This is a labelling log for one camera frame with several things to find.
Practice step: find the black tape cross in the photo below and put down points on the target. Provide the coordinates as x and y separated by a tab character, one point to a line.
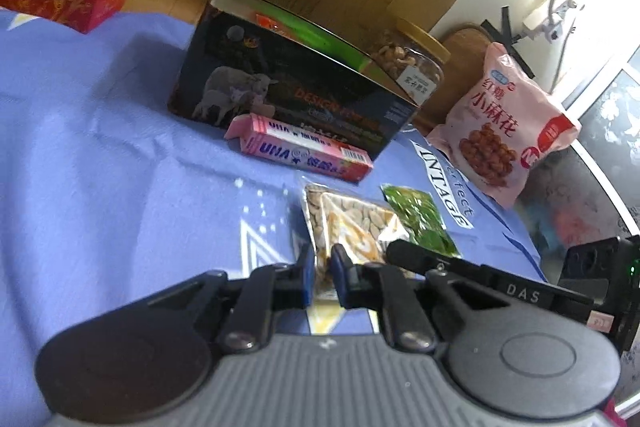
505	32

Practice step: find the nut jar with wooden lid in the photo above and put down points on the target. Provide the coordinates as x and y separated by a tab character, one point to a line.
405	62

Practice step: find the clear nut packet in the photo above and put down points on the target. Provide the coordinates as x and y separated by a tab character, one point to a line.
350	222

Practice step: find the woven wooden board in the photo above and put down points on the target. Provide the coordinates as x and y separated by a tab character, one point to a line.
465	44

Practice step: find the long pink candy box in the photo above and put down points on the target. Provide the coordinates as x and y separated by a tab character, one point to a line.
300	147

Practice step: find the pink snack bag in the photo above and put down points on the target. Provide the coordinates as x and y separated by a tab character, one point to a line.
500	122

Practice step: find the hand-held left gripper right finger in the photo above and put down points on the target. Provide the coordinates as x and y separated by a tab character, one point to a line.
340	274

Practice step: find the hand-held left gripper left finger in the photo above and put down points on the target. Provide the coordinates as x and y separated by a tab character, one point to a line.
307	277

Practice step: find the dark green seaweed packet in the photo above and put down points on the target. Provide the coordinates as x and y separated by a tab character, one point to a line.
422	222

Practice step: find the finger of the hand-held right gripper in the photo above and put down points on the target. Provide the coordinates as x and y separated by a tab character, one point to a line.
420	257

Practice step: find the blue printed blanket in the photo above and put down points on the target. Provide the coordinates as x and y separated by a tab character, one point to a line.
100	132

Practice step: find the black cardboard box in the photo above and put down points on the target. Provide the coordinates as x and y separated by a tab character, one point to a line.
280	92

